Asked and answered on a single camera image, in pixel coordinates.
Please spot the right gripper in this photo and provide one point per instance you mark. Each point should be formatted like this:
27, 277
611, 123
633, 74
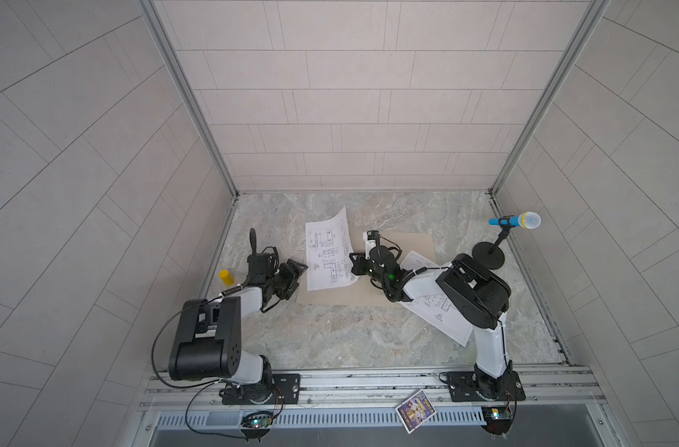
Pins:
357, 265

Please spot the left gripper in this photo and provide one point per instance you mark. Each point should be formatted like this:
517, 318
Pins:
290, 277

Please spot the drawing paper sheet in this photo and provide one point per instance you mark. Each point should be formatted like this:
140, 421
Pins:
328, 249
430, 303

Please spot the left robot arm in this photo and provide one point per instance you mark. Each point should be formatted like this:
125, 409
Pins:
208, 340

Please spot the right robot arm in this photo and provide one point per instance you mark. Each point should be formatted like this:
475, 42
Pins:
480, 297

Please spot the yellow cylinder block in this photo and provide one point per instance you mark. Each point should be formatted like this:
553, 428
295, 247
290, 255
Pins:
227, 278

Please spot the left green circuit board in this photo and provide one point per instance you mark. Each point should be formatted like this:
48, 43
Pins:
258, 420

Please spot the colourful card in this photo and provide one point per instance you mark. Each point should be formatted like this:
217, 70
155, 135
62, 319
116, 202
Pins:
415, 411

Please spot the blue yellow microphone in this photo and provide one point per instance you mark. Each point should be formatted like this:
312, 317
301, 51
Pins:
526, 220

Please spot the right circuit board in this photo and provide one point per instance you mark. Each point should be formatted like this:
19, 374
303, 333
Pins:
498, 420

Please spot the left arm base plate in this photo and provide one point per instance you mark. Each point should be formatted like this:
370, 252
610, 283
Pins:
281, 388

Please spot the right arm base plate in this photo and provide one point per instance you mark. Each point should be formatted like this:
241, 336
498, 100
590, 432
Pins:
477, 386

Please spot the aluminium rail frame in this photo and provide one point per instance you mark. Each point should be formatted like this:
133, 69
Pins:
543, 384

